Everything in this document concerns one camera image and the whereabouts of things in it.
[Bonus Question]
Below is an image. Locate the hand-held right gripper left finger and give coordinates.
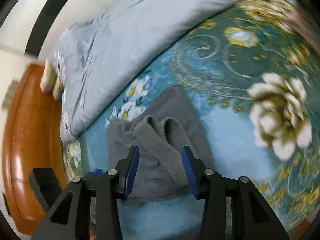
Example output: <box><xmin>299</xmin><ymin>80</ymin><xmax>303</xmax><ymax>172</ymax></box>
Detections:
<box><xmin>31</xmin><ymin>145</ymin><xmax>140</xmax><ymax>240</ymax></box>

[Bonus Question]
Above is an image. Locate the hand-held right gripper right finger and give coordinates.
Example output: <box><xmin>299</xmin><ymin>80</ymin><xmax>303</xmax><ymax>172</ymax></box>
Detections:
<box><xmin>181</xmin><ymin>146</ymin><xmax>292</xmax><ymax>240</ymax></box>

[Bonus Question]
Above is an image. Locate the grey t-shirt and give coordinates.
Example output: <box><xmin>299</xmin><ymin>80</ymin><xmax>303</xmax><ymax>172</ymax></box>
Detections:
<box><xmin>105</xmin><ymin>84</ymin><xmax>216</xmax><ymax>207</ymax></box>

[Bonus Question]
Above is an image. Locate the teal floral bed sheet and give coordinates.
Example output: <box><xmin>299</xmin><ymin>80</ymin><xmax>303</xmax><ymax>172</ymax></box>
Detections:
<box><xmin>61</xmin><ymin>0</ymin><xmax>320</xmax><ymax>240</ymax></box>

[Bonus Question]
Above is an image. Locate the wooden headboard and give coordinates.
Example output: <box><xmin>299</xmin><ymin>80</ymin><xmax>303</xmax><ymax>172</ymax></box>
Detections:
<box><xmin>2</xmin><ymin>63</ymin><xmax>70</xmax><ymax>236</ymax></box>

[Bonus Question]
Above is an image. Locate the yellow green floral pillow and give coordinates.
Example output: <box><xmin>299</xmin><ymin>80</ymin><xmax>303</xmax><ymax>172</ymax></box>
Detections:
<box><xmin>52</xmin><ymin>76</ymin><xmax>66</xmax><ymax>101</ymax></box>

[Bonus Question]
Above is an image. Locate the pink yellow floral pillow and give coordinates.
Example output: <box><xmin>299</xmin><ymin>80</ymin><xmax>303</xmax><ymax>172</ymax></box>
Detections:
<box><xmin>41</xmin><ymin>58</ymin><xmax>57</xmax><ymax>94</ymax></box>

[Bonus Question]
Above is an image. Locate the light blue floral duvet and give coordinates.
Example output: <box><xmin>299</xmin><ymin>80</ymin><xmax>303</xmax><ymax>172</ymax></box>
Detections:
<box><xmin>46</xmin><ymin>0</ymin><xmax>281</xmax><ymax>142</ymax></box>

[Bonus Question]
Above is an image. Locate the white and black wardrobe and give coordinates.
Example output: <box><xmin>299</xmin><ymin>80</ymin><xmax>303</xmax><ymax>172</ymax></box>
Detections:
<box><xmin>0</xmin><ymin>0</ymin><xmax>141</xmax><ymax>64</ymax></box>

